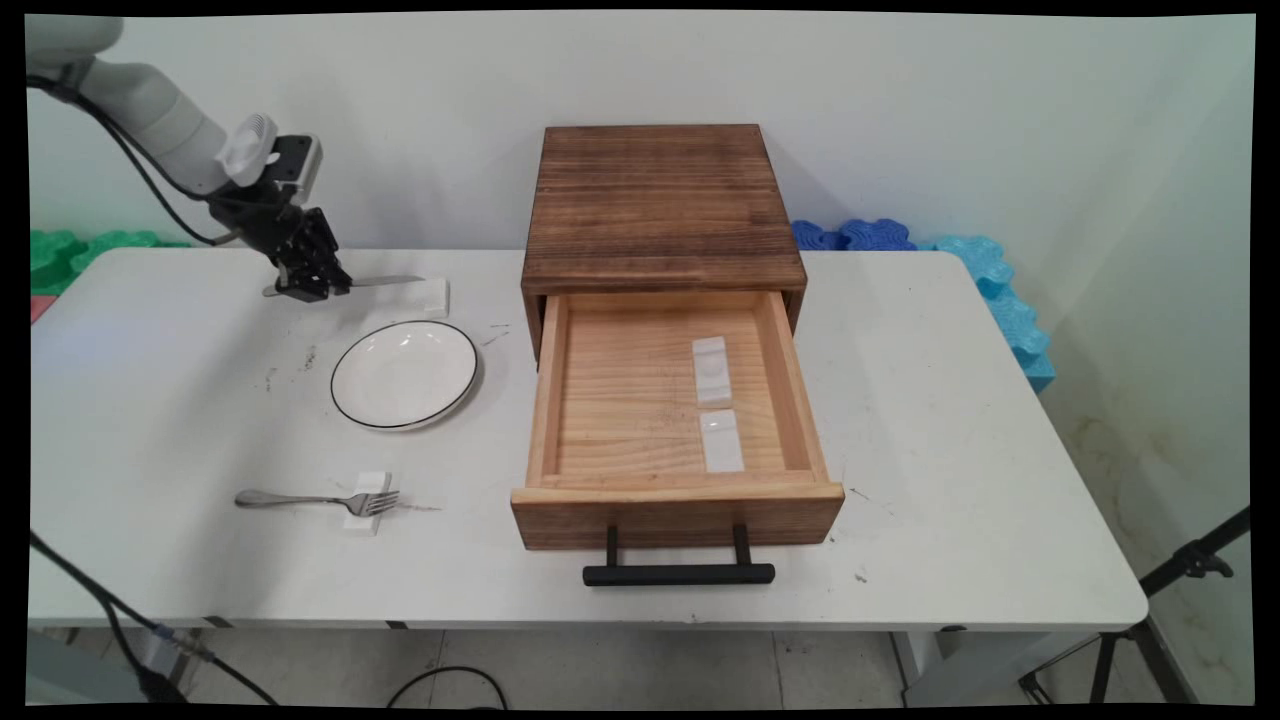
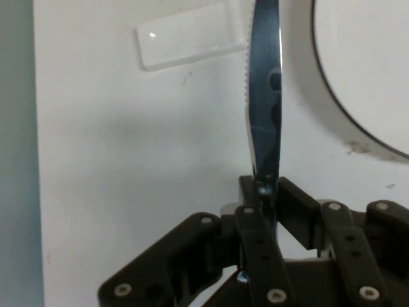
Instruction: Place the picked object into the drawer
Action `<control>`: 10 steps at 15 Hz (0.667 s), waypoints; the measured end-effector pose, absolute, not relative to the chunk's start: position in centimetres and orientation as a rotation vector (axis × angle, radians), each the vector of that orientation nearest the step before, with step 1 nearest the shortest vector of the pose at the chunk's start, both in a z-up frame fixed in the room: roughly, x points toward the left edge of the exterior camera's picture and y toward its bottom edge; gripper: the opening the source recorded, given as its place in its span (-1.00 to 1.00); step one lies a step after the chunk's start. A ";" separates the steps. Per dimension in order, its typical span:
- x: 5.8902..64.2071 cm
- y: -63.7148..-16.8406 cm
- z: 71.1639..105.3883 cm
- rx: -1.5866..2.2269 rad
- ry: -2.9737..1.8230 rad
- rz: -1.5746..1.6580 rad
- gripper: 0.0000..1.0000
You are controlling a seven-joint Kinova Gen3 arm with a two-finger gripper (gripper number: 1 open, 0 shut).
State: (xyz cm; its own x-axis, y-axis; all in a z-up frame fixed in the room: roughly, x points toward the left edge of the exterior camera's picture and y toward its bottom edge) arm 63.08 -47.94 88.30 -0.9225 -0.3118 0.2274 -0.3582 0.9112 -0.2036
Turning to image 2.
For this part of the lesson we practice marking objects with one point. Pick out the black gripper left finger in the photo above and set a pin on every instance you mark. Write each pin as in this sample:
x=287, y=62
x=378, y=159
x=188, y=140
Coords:
x=191, y=256

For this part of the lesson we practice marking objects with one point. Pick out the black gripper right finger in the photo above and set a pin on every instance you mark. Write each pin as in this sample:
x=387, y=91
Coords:
x=351, y=249

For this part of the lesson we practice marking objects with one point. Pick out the steel table knife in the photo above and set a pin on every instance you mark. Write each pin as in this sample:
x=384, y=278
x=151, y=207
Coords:
x=265, y=80

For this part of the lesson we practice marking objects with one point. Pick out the white plate with black rim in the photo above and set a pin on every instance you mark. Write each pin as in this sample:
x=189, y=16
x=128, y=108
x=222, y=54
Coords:
x=367, y=64

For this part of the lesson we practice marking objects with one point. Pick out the small white cutlery rest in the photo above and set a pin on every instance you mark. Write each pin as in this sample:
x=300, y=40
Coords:
x=185, y=35

